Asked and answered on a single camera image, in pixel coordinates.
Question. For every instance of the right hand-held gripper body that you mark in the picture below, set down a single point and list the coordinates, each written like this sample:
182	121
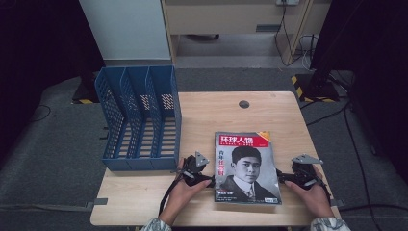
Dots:
303	174

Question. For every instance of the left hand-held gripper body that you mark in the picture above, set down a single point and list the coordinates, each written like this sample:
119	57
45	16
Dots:
192	170

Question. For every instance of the magazine with portrait cover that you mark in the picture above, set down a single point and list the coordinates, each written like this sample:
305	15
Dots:
247	166

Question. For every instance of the blue plastic file rack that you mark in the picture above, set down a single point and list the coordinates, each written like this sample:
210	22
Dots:
138	128

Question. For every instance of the person's right hand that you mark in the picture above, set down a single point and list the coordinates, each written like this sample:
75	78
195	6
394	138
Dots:
316	200

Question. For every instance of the person's left hand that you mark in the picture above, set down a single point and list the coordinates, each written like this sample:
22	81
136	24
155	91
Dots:
181	199

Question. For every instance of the grey round table grommet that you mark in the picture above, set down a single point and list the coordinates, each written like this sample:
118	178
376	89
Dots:
244	104

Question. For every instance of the black stand base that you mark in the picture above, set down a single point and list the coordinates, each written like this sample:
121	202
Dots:
317	89

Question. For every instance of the yellow black hazard tape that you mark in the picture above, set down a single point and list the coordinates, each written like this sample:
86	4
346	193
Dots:
294	80

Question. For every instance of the dark stand base with tape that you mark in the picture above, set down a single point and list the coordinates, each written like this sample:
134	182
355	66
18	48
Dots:
84	93

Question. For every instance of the black curtain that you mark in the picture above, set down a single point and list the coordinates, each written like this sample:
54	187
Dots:
32	48
385	64

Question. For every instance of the white cabinet panel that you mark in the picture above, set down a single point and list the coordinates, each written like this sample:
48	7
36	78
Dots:
128	29

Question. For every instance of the light wooden desk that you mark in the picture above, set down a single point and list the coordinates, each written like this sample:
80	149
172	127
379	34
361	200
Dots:
224	16

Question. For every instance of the white power strip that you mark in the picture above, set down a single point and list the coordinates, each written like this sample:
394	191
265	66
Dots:
287	2

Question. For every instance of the grey table bracket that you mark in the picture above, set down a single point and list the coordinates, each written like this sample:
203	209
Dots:
337	202
100	201

